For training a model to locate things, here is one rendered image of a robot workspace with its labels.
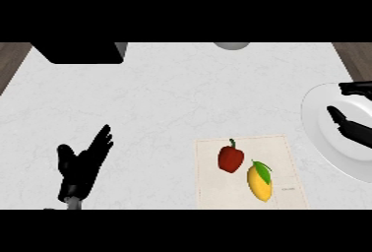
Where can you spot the yellow lemon with green leaf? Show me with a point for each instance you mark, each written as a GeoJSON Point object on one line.
{"type": "Point", "coordinates": [259, 183]}

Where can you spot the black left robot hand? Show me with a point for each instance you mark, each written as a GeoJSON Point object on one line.
{"type": "Point", "coordinates": [81, 167]}

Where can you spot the red bell pepper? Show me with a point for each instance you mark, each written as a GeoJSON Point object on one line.
{"type": "Point", "coordinates": [230, 158]}

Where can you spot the black box appliance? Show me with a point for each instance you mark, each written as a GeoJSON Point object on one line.
{"type": "Point", "coordinates": [79, 52]}

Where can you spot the grey round object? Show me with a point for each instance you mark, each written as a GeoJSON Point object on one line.
{"type": "Point", "coordinates": [231, 45]}

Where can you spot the beige placemat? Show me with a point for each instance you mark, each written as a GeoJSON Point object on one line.
{"type": "Point", "coordinates": [242, 190]}

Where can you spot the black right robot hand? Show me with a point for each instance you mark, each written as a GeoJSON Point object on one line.
{"type": "Point", "coordinates": [355, 128]}

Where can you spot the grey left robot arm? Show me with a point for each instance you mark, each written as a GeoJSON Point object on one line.
{"type": "Point", "coordinates": [73, 203]}

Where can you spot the white round plate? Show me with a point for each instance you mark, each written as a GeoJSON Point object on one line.
{"type": "Point", "coordinates": [338, 131]}

